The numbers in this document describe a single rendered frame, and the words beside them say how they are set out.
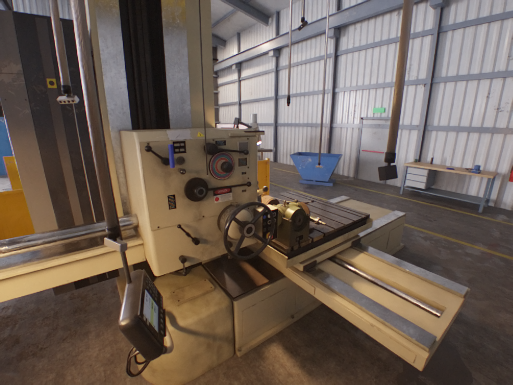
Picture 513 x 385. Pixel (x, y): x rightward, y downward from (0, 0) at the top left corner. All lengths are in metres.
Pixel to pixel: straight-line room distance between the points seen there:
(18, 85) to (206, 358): 2.28
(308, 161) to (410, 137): 3.21
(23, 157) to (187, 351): 1.73
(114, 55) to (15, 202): 2.46
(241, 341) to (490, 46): 8.24
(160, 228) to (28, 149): 1.00
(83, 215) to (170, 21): 1.56
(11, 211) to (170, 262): 2.72
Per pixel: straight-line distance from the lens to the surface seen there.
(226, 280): 2.23
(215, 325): 2.11
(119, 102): 1.99
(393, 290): 2.24
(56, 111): 1.98
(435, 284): 2.45
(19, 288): 1.87
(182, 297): 2.11
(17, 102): 2.01
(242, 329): 2.33
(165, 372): 2.28
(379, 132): 9.00
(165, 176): 1.38
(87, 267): 1.81
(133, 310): 1.04
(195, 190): 1.38
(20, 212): 3.95
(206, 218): 1.54
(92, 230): 1.76
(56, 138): 1.98
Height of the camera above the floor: 1.95
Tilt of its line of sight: 16 degrees down
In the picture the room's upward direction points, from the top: straight up
